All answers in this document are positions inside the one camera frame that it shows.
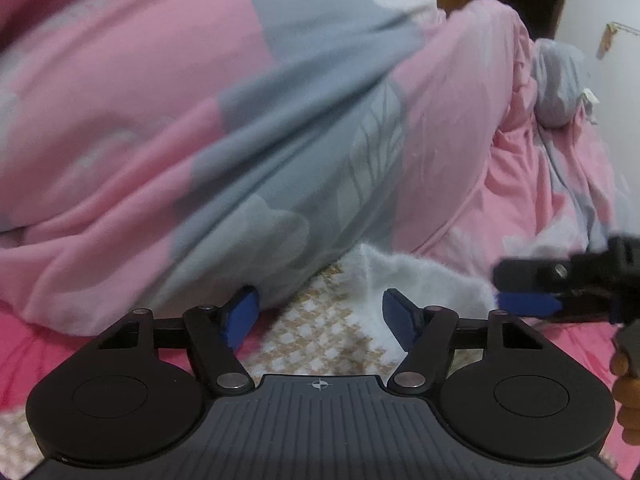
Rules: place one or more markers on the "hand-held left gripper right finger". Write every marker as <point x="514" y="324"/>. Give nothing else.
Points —
<point x="399" y="316"/>

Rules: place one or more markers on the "pink floral fleece blanket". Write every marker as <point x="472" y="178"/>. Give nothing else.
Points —
<point x="60" y="355"/>

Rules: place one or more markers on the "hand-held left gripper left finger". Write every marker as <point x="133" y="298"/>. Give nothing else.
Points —
<point x="242" y="313"/>

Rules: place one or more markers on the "pink grey floral quilt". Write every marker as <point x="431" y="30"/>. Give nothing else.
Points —
<point x="250" y="125"/>

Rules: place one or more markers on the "beige tape strip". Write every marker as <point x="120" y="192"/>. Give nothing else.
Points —
<point x="607" y="40"/>

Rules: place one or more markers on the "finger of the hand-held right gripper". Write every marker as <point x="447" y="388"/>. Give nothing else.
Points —
<point x="530" y="274"/>
<point x="530" y="304"/>

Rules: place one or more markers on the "person's right hand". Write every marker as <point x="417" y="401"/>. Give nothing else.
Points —
<point x="630" y="405"/>

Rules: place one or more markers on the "beige houndstooth knit cardigan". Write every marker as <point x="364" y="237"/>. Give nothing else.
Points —
<point x="325" y="320"/>

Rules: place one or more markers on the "brown wooden door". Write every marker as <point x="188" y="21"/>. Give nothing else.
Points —
<point x="520" y="0"/>

